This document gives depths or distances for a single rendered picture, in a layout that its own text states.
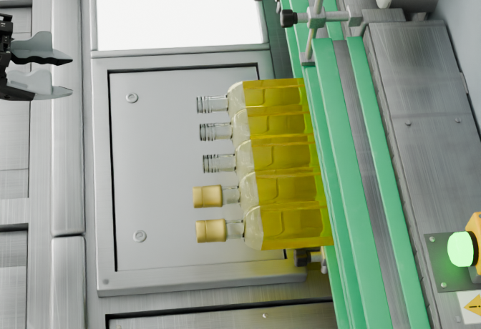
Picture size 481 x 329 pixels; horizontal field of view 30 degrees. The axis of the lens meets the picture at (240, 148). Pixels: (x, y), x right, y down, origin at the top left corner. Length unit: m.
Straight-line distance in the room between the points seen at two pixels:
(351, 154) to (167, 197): 0.38
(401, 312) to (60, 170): 0.67
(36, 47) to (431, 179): 0.58
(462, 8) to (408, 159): 0.25
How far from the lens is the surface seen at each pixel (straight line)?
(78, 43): 1.73
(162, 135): 1.59
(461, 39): 1.40
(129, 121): 1.61
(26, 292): 1.52
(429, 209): 1.24
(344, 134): 1.30
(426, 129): 1.31
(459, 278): 1.20
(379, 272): 1.20
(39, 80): 1.26
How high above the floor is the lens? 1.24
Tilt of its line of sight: 6 degrees down
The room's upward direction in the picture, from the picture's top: 93 degrees counter-clockwise
